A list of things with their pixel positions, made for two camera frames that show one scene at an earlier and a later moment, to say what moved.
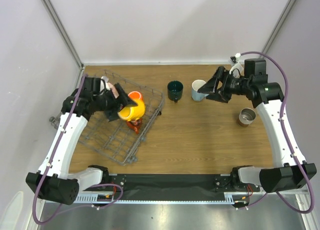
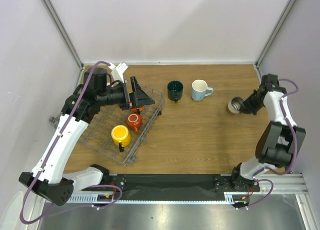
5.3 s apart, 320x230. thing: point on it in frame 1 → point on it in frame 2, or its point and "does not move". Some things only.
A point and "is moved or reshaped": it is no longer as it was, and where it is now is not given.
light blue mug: x=196 y=85 does not move
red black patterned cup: x=135 y=124 does not move
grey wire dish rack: x=115 y=139 does not move
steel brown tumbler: x=246 y=116 → x=233 y=106
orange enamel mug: x=135 y=95 is moved or reshaped
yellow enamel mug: x=133 y=113 → x=121 y=136
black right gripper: x=223 y=83 → x=251 y=103
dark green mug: x=174 y=90 does not move
